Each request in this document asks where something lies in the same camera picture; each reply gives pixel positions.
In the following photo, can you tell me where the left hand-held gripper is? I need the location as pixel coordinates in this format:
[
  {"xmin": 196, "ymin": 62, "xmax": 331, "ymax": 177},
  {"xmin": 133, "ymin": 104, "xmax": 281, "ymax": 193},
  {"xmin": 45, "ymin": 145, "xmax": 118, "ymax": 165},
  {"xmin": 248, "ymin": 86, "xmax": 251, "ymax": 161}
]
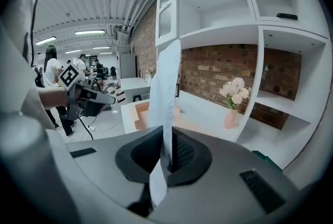
[{"xmin": 58, "ymin": 64, "xmax": 117, "ymax": 121}]

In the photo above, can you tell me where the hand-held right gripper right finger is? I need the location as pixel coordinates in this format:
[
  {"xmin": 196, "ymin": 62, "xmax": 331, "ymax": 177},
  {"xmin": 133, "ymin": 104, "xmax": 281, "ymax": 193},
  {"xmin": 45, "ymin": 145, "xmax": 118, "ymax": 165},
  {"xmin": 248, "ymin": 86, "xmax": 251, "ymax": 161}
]
[{"xmin": 166, "ymin": 126, "xmax": 212, "ymax": 188}]

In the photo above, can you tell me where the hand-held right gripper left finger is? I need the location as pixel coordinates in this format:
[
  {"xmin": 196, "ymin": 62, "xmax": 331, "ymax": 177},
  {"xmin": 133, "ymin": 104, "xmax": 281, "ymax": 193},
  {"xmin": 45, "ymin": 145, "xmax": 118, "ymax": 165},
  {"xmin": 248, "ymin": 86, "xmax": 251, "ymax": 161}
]
[{"xmin": 115, "ymin": 126, "xmax": 166, "ymax": 184}]

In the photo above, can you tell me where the white A4 paper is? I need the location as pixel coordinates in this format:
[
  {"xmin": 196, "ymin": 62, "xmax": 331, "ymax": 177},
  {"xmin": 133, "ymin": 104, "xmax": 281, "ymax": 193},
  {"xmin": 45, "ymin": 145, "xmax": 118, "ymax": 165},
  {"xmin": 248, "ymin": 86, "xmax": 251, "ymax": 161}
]
[{"xmin": 147, "ymin": 40, "xmax": 182, "ymax": 207}]

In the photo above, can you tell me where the person's left forearm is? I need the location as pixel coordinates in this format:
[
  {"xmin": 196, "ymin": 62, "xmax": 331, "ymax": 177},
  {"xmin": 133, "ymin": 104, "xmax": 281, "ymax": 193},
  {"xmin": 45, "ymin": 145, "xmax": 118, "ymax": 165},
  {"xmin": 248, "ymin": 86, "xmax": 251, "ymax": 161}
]
[{"xmin": 38, "ymin": 86, "xmax": 69, "ymax": 111}]

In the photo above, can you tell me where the white side desk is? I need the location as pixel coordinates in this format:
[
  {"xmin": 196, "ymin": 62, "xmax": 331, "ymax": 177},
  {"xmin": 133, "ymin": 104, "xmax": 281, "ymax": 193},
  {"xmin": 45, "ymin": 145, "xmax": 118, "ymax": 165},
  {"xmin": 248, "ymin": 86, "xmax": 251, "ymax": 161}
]
[{"xmin": 119, "ymin": 76, "xmax": 152, "ymax": 104}]

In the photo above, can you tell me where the pink vase with pale flowers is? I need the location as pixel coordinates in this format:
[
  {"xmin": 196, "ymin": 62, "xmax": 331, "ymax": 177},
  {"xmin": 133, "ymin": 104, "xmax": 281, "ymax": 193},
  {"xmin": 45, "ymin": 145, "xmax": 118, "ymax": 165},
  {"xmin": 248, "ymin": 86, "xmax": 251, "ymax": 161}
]
[{"xmin": 219, "ymin": 77, "xmax": 253, "ymax": 130}]

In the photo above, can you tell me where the fluorescent ceiling light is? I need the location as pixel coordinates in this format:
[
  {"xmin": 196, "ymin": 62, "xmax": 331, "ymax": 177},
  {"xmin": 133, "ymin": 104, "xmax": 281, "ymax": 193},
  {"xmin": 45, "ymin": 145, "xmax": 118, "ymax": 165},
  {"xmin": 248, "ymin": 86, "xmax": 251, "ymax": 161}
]
[
  {"xmin": 74, "ymin": 30, "xmax": 106, "ymax": 36},
  {"xmin": 34, "ymin": 35, "xmax": 58, "ymax": 46}
]

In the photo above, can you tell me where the green tissue pack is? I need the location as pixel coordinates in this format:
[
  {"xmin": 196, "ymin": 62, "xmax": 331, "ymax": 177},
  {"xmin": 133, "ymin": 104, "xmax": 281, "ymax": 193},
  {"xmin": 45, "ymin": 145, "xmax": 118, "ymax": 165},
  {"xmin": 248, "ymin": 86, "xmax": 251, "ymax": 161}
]
[{"xmin": 251, "ymin": 150, "xmax": 284, "ymax": 173}]

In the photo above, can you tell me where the white vase with flowers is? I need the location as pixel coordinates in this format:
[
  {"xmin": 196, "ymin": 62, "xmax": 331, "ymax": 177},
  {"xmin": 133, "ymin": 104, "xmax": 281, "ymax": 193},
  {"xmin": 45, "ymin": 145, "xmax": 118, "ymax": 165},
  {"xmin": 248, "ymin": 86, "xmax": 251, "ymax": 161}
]
[{"xmin": 145, "ymin": 67, "xmax": 157, "ymax": 86}]

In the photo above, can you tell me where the person's beige shirt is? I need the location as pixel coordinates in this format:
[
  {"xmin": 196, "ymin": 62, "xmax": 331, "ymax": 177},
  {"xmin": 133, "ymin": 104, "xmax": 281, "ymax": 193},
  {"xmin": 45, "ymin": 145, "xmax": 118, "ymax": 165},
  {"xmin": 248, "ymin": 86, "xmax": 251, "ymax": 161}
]
[{"xmin": 0, "ymin": 0, "xmax": 57, "ymax": 140}]

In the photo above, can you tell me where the white glass cabinet door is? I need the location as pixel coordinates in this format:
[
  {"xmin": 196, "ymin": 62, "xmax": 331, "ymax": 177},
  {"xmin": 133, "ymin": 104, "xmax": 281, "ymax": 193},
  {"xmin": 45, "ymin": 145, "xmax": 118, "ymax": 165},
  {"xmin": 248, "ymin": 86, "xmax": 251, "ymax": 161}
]
[{"xmin": 155, "ymin": 0, "xmax": 180, "ymax": 48}]

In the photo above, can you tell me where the black remote control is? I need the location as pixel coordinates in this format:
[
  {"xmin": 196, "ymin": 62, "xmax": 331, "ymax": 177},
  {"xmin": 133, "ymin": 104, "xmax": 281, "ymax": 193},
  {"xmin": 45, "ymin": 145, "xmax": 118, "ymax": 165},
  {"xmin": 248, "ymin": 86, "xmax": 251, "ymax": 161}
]
[{"xmin": 276, "ymin": 12, "xmax": 299, "ymax": 21}]

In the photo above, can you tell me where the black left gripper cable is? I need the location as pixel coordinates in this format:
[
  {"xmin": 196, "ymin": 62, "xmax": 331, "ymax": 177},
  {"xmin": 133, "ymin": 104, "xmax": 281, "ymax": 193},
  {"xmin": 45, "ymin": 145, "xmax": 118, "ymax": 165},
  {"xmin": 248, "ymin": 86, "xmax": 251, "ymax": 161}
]
[{"xmin": 79, "ymin": 116, "xmax": 94, "ymax": 140}]

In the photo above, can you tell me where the black head camera cable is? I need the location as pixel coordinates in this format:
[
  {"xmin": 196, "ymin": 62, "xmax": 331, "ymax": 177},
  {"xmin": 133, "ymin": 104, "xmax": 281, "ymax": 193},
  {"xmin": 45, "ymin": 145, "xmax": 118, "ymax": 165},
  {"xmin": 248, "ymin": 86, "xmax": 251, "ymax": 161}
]
[{"xmin": 29, "ymin": 0, "xmax": 49, "ymax": 67}]

